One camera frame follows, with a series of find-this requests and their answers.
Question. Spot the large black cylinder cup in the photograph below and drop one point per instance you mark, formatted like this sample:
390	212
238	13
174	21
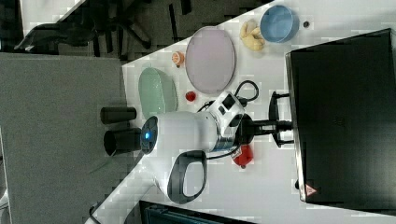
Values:
122	141

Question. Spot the green perforated colander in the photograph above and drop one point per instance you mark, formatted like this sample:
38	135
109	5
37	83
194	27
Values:
157	92

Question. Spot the orange slice toy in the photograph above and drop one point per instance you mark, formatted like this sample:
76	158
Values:
178	58

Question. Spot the black toaster oven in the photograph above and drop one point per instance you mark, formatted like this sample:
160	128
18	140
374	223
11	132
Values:
343	112

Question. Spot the red ketchup bottle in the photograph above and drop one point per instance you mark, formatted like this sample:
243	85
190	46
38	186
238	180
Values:
243	156

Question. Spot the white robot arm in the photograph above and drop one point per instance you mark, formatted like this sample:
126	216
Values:
171	142

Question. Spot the small black cylinder cup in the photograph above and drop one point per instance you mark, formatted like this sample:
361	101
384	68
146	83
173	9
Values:
111	115

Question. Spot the black oven door handle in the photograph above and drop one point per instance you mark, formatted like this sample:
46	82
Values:
273	105

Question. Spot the yellow banana toy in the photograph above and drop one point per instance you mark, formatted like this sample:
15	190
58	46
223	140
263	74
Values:
250	34

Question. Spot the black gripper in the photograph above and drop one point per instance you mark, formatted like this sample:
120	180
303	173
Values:
246	130

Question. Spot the blue round bowl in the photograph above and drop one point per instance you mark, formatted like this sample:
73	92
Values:
279	24

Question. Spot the lilac round plate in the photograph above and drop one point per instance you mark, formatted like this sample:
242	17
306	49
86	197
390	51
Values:
210	60

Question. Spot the black office chair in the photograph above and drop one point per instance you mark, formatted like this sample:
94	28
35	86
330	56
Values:
75	22

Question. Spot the small red strawberry toy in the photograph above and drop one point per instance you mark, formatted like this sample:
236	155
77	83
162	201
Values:
190	96

